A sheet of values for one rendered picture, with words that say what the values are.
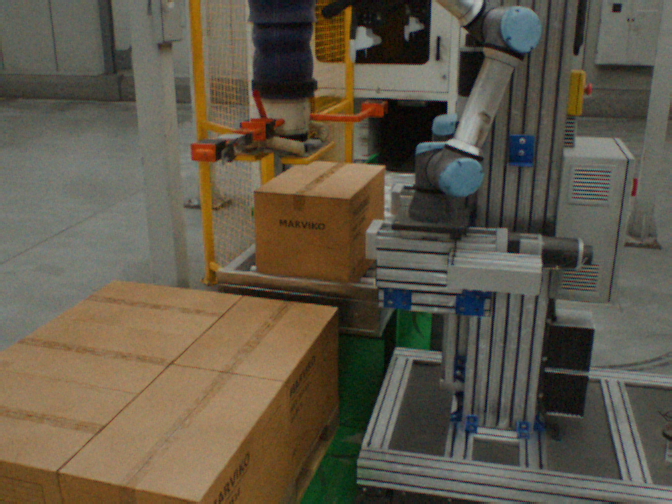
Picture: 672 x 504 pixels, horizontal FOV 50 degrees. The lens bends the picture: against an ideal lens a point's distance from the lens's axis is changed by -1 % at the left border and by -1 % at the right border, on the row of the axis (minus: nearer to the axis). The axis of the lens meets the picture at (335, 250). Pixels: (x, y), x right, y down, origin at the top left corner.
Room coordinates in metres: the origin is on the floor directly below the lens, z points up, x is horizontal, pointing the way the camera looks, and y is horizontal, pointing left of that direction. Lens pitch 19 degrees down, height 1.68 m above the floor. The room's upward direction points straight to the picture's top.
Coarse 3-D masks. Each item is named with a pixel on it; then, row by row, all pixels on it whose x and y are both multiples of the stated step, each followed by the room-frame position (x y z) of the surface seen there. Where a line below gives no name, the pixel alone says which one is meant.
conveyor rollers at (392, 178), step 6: (390, 174) 4.76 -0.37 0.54; (396, 174) 4.75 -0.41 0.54; (402, 174) 4.74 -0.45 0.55; (408, 174) 4.77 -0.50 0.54; (414, 174) 4.76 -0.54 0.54; (390, 180) 4.61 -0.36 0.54; (396, 180) 4.60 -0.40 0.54; (402, 180) 4.60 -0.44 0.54; (408, 180) 4.59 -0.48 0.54; (414, 180) 4.58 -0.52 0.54; (390, 186) 4.44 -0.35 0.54; (390, 192) 4.27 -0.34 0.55; (384, 216) 3.74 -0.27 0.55; (390, 216) 3.80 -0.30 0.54; (372, 264) 3.01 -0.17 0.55; (252, 270) 2.96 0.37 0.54; (372, 270) 2.93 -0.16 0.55; (366, 276) 2.90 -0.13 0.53; (372, 276) 2.90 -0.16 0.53; (360, 282) 2.82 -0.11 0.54; (366, 282) 2.82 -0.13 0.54; (372, 282) 2.81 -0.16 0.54
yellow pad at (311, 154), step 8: (304, 144) 2.48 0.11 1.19; (320, 144) 2.61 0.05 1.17; (328, 144) 2.64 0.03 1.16; (336, 144) 2.70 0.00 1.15; (312, 152) 2.47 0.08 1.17; (320, 152) 2.51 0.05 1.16; (288, 160) 2.39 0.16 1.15; (296, 160) 2.39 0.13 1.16; (304, 160) 2.38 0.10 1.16; (312, 160) 2.42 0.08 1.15
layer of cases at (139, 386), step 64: (64, 320) 2.42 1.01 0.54; (128, 320) 2.42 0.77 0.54; (192, 320) 2.43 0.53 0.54; (256, 320) 2.43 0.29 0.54; (320, 320) 2.43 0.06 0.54; (0, 384) 1.95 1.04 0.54; (64, 384) 1.95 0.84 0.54; (128, 384) 1.96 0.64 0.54; (192, 384) 1.96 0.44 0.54; (256, 384) 1.96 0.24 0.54; (320, 384) 2.33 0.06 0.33; (0, 448) 1.62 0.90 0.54; (64, 448) 1.62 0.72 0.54; (128, 448) 1.62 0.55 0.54; (192, 448) 1.62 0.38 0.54; (256, 448) 1.75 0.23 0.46
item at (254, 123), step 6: (246, 120) 2.36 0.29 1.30; (252, 120) 2.38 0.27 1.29; (258, 120) 2.37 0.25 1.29; (264, 120) 2.37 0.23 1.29; (270, 120) 2.36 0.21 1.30; (240, 126) 2.32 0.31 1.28; (246, 126) 2.30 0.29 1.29; (252, 126) 2.30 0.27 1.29; (258, 126) 2.29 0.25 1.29; (264, 126) 2.29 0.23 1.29; (270, 126) 2.31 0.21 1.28; (264, 132) 2.29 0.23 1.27; (270, 132) 2.32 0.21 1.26; (258, 138) 2.29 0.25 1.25; (264, 138) 2.29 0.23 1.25; (270, 138) 2.31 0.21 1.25
